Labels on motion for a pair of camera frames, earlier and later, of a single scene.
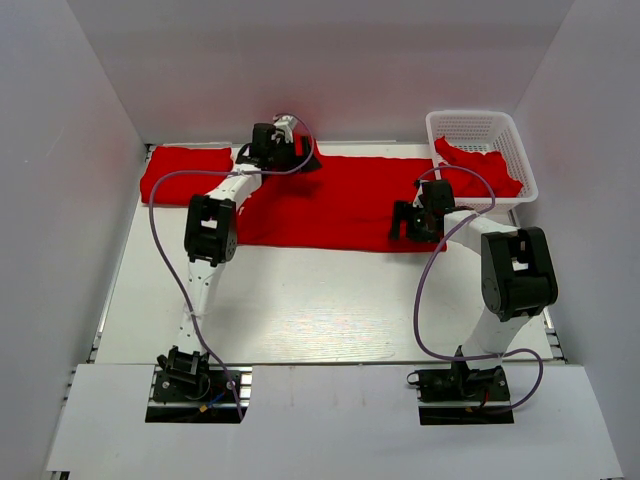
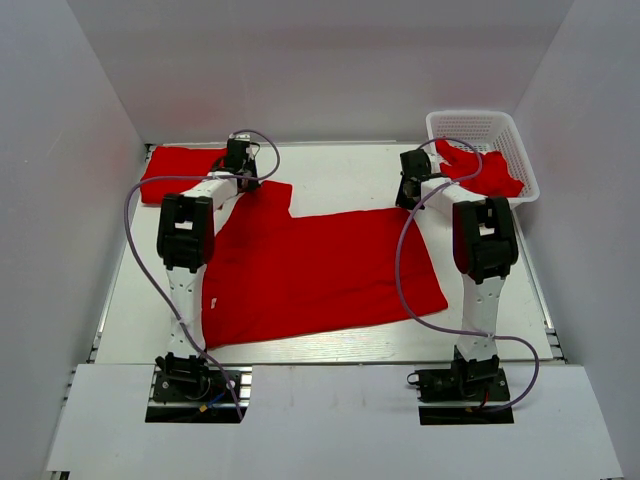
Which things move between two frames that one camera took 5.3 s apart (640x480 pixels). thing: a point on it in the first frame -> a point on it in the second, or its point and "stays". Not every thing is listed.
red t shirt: (346, 203) -> (269, 273)
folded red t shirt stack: (179, 189) stays
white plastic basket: (482, 132) stays
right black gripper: (404, 210) -> (402, 201)
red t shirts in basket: (468, 183) stays
